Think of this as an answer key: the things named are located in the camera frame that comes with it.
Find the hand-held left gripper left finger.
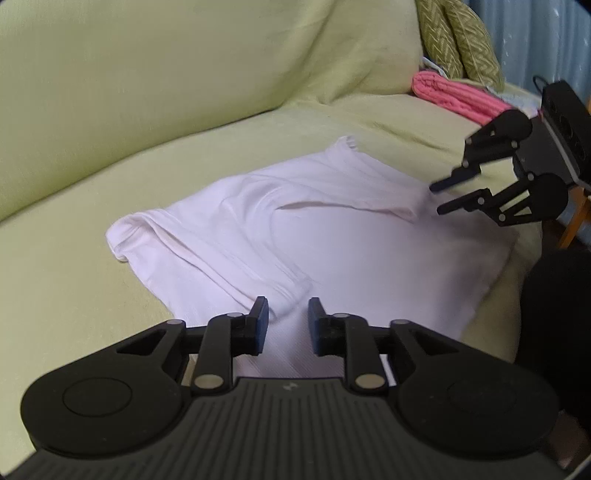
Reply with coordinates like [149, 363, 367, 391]
[108, 296, 270, 396]

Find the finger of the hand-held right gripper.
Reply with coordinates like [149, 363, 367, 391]
[436, 176, 544, 230]
[429, 121, 520, 193]

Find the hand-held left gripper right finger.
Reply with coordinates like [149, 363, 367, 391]
[308, 296, 467, 396]

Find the white shirt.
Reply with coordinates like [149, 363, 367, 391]
[105, 135, 520, 386]

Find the light blue cloth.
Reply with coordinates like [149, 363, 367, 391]
[480, 83, 542, 114]

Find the pink knit cloth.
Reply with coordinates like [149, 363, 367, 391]
[412, 71, 523, 126]

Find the wooden chair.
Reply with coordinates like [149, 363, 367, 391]
[557, 187, 591, 250]

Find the blue curtain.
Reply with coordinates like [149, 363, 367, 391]
[465, 0, 591, 109]

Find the white patterned cloth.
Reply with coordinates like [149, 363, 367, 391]
[422, 56, 451, 79]

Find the green patterned pillow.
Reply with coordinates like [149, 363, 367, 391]
[414, 0, 466, 78]
[442, 0, 505, 91]

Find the person's dark clothing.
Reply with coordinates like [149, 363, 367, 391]
[519, 248, 591, 468]

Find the green covered sofa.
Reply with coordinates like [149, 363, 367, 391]
[0, 0, 548, 464]

